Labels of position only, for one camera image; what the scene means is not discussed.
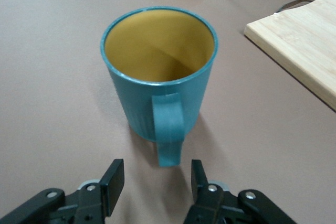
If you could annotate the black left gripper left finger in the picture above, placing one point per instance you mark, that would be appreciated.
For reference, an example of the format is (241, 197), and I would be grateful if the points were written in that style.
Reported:
(78, 205)

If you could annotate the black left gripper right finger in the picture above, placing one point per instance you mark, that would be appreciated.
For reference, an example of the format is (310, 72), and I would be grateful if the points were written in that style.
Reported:
(218, 205)

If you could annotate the teal cup with yellow inside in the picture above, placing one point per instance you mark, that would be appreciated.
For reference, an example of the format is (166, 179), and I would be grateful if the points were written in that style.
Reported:
(136, 103)

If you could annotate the brown table cover mat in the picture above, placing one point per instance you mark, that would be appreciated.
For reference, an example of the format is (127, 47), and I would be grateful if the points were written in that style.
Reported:
(52, 77)

